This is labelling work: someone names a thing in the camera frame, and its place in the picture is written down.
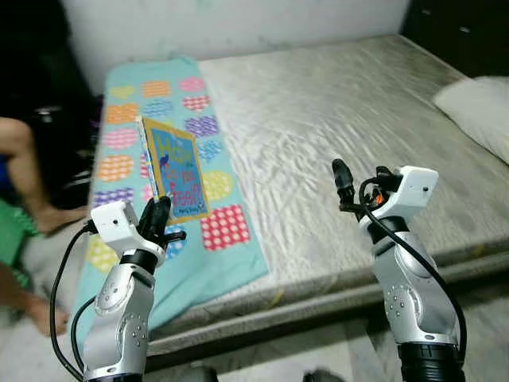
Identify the person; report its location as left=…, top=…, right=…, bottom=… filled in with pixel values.
left=0, top=118, right=90, bottom=337

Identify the colourful children's book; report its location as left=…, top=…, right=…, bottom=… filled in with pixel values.
left=137, top=115, right=212, bottom=223

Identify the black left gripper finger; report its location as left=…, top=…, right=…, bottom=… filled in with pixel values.
left=138, top=198, right=159, bottom=240
left=153, top=195, right=173, bottom=240

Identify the grey quilted mattress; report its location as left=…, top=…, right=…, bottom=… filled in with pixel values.
left=72, top=33, right=509, bottom=361

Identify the black tufted headboard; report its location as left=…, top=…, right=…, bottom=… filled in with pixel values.
left=402, top=0, right=509, bottom=80

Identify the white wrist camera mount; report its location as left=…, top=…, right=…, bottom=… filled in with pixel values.
left=90, top=201, right=145, bottom=256
left=359, top=166, right=441, bottom=232

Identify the teal patterned blanket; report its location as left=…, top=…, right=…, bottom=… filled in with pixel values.
left=70, top=56, right=270, bottom=352

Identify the beige printed pillow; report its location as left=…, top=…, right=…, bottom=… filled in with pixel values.
left=433, top=76, right=509, bottom=165

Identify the grey robot right leg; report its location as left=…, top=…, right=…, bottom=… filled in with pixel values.
left=301, top=367, right=348, bottom=382

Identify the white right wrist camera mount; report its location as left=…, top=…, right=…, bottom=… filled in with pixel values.
left=359, top=166, right=441, bottom=232

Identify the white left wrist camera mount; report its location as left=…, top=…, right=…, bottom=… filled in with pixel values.
left=90, top=201, right=145, bottom=256

